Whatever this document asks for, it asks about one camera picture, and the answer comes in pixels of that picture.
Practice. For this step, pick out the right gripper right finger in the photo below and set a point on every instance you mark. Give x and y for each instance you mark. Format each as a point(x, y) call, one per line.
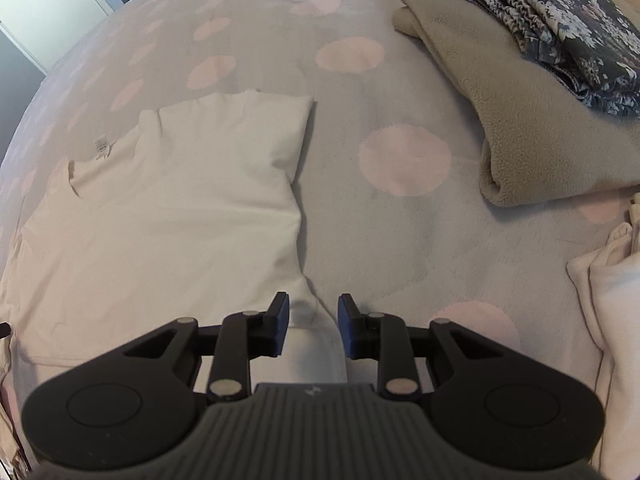
point(383, 338)

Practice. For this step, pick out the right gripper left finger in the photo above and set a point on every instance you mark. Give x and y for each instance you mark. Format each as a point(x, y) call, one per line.
point(240, 338)

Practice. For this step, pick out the white long-sleeve shirt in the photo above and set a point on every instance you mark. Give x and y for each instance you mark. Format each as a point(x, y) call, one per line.
point(191, 213)

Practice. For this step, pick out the pink polka-dot bed sheet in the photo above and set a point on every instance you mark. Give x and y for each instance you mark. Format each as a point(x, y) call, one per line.
point(388, 178)

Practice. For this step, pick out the folded white garment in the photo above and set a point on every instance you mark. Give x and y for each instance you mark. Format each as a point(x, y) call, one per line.
point(607, 286)

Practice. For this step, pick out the folded khaki fleece garment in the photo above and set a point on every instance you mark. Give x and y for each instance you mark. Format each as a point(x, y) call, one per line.
point(540, 142)

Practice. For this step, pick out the folded dark floral garment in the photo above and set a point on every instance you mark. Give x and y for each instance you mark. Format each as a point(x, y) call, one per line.
point(590, 46)

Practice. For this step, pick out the white door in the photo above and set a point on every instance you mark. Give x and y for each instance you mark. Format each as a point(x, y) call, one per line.
point(45, 30)

